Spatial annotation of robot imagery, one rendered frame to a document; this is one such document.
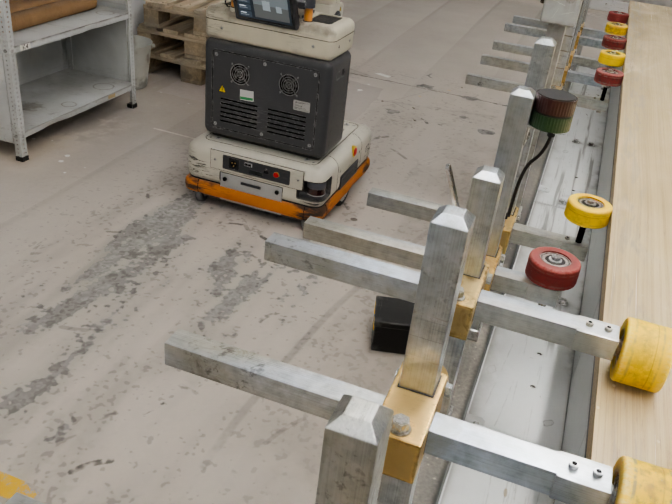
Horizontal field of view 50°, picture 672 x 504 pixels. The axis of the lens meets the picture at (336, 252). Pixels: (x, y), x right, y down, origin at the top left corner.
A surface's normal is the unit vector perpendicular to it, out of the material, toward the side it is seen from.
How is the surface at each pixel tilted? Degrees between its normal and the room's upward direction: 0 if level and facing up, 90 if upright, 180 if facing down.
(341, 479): 90
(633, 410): 0
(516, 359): 0
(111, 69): 90
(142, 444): 0
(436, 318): 90
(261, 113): 90
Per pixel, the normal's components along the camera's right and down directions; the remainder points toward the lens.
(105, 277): 0.10, -0.86
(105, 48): -0.35, 0.44
